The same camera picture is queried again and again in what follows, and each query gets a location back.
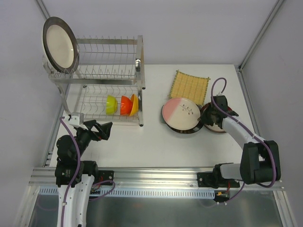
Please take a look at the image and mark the cream plate dark patterned rim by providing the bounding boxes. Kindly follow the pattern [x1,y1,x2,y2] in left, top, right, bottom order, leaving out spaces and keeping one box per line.
[168,123,204,134]

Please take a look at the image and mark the pink and cream floral plate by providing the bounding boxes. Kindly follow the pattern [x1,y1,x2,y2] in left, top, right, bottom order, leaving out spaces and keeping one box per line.
[161,97,200,131]

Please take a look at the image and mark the yellow woven bamboo mat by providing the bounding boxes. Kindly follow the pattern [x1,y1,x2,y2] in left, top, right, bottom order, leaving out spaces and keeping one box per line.
[168,70,210,106]

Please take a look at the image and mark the cream plate with metallic rim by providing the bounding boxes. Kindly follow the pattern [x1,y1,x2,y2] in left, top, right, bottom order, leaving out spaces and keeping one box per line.
[42,17,80,74]

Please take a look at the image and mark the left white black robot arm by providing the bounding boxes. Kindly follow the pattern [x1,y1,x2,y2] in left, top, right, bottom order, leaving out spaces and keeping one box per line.
[54,117,116,227]

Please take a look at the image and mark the steel two-tier dish rack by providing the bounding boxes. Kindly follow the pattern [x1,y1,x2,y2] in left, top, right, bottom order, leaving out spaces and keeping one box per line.
[42,35,146,127]

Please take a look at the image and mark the cream plate with red rim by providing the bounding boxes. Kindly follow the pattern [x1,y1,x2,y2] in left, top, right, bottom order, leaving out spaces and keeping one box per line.
[200,102,226,134]

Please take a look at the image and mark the lime green bowl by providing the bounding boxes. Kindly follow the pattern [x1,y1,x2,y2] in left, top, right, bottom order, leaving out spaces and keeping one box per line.
[106,95,118,115]

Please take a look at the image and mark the red orange bowl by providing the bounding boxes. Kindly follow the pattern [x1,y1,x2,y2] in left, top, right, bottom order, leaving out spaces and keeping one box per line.
[120,96,133,115]

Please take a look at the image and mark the teal square plate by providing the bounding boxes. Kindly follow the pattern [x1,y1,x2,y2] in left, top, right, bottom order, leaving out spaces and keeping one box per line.
[160,111,166,124]

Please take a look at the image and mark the yellow orange bowl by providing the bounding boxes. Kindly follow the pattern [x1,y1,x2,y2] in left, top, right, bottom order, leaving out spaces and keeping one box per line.
[129,94,139,116]

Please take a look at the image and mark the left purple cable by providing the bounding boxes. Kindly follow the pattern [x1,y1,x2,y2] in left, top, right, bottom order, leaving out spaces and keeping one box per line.
[59,115,116,227]

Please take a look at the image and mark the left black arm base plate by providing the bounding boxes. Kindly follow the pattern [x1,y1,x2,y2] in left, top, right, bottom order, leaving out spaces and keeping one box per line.
[94,170,114,186]

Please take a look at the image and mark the aluminium mounting rail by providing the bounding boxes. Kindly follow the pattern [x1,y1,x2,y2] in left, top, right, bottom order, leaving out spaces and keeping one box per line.
[28,166,285,191]

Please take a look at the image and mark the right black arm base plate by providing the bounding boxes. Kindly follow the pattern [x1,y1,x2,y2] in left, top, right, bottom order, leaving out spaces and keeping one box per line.
[196,172,214,188]

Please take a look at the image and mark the white slotted cable duct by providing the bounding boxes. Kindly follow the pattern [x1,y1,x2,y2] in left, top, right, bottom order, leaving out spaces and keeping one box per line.
[38,186,215,200]

